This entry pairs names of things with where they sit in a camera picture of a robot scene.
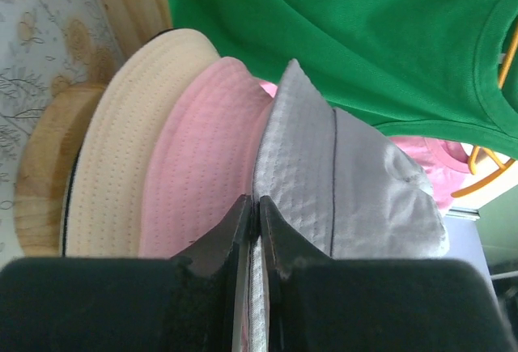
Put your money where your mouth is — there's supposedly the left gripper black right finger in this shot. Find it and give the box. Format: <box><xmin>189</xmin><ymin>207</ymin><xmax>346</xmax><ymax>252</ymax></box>
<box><xmin>258</xmin><ymin>197</ymin><xmax>517</xmax><ymax>351</ymax></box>

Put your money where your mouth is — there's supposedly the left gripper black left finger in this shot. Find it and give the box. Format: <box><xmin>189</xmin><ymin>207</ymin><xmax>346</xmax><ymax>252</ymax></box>
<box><xmin>1</xmin><ymin>195</ymin><xmax>252</xmax><ymax>351</ymax></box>

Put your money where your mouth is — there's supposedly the grey bucket hat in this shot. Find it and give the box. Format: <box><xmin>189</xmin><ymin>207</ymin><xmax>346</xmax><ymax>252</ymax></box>
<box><xmin>246</xmin><ymin>58</ymin><xmax>450</xmax><ymax>352</ymax></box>

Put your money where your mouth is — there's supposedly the pink bucket hat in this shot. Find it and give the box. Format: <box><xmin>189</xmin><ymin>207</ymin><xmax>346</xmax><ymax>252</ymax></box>
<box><xmin>137</xmin><ymin>56</ymin><xmax>280</xmax><ymax>352</ymax></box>

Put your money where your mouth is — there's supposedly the peach bucket hat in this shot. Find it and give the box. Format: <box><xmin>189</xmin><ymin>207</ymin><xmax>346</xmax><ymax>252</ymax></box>
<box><xmin>62</xmin><ymin>28</ymin><xmax>222</xmax><ymax>258</ymax></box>

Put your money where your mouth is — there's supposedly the black bucket hat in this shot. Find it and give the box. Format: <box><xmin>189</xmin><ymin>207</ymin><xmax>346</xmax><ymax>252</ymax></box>
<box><xmin>60</xmin><ymin>28</ymin><xmax>179</xmax><ymax>256</ymax></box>

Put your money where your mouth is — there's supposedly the pink t-shirt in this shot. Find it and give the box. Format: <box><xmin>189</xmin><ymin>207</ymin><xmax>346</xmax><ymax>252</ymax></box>
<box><xmin>253</xmin><ymin>74</ymin><xmax>469</xmax><ymax>222</ymax></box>

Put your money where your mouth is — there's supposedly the wooden hat stand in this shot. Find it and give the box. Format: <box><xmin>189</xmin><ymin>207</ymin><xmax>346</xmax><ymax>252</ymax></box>
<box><xmin>14</xmin><ymin>83</ymin><xmax>106</xmax><ymax>257</ymax></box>

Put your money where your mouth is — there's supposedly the yellow hanger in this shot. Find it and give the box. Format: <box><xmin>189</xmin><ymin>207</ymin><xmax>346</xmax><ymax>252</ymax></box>
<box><xmin>451</xmin><ymin>23</ymin><xmax>518</xmax><ymax>199</ymax></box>

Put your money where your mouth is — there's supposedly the green tank top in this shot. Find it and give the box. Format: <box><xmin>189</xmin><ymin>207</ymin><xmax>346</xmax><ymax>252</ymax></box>
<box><xmin>168</xmin><ymin>0</ymin><xmax>517</xmax><ymax>158</ymax></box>

